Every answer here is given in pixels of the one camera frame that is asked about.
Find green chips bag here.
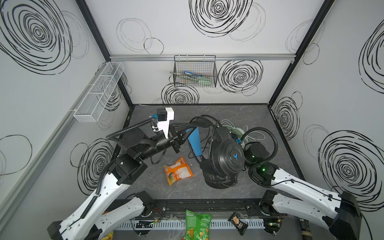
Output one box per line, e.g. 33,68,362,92
182,210,212,240

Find small dark snack packet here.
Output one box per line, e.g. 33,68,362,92
228,212,249,236

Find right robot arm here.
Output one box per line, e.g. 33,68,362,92
240,127,364,240

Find mint green headphones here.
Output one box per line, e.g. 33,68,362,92
220,119,267,143

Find white slotted cable duct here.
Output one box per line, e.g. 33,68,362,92
116,219,265,231

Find blue item in basket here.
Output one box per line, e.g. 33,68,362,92
184,71,200,78

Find Fox's fruits candy bag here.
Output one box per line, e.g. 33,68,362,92
101,231,114,240

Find orange snack packet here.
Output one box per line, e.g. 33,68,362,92
163,157,194,186

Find black gaming headphones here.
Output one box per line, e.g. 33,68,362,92
186,115,245,189

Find dark bottle at edge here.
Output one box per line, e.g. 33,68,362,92
299,218,313,240

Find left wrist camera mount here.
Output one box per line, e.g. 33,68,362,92
152,107,175,139

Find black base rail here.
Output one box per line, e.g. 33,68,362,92
137,199,280,220

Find black wire basket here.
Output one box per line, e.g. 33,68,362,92
172,55,218,88

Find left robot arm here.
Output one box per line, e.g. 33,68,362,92
47,117,197,240

